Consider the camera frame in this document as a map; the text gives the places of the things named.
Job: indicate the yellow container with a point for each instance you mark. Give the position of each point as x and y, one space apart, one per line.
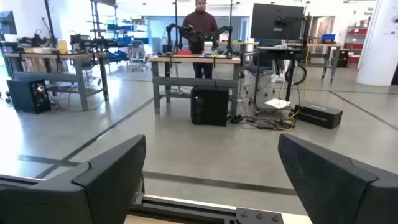
62 46

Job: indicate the black table edge rail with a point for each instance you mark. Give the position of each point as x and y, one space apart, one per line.
186 211

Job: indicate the white paper sheet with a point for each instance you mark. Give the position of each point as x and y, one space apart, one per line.
277 103

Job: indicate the red bin shelf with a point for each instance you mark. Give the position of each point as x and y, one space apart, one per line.
356 40

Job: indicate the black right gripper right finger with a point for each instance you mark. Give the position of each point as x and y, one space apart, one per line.
335 189

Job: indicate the white round column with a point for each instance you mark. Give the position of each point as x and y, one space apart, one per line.
377 40

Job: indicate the black lit computer tower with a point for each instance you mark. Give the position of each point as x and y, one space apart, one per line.
28 95

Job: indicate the large black monitor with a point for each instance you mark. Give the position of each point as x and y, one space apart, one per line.
276 21

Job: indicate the black background robot arm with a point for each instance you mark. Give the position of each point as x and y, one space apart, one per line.
224 31
178 29

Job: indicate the long black floor box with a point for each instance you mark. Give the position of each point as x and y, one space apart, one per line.
318 115

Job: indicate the black monitor stand desk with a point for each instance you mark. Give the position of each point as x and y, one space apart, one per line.
280 51

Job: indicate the grey office chair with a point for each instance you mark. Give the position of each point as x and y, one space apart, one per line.
138 53

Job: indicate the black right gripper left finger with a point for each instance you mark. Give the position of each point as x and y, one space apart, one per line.
102 186

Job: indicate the metal shelving rack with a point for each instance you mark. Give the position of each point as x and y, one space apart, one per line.
115 31

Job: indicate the small blue-screen monitor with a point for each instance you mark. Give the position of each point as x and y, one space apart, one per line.
7 21

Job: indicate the blue storage bin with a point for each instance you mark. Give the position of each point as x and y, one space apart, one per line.
328 38

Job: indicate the person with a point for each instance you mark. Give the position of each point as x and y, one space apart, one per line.
200 25

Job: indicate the small wooden table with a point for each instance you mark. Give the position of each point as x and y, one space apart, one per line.
326 45

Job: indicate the black robot arm on bench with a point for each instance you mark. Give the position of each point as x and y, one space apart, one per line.
35 40

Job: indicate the wooden top workbench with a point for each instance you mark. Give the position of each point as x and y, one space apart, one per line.
192 59

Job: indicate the cluttered grey workbench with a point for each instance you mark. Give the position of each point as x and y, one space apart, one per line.
56 56

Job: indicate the white small box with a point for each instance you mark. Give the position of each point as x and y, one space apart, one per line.
208 47

